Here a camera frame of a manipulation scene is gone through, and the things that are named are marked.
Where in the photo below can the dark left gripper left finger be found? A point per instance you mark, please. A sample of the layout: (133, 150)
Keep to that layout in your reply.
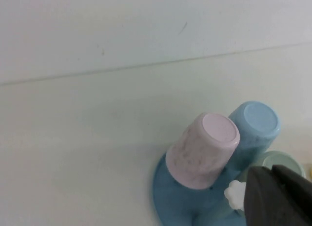
(263, 201)

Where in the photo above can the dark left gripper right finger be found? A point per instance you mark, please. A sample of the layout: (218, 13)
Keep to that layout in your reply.
(299, 201)

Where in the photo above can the pink plastic cup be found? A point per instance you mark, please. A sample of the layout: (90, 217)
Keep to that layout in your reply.
(195, 157)

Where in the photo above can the mint green plastic cup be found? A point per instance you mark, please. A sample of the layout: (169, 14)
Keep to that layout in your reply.
(280, 160)

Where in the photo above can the light blue plastic cup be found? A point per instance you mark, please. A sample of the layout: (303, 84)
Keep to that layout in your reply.
(256, 128)

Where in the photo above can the blue cup stand, flower caps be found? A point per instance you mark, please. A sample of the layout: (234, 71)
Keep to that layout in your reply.
(175, 206)

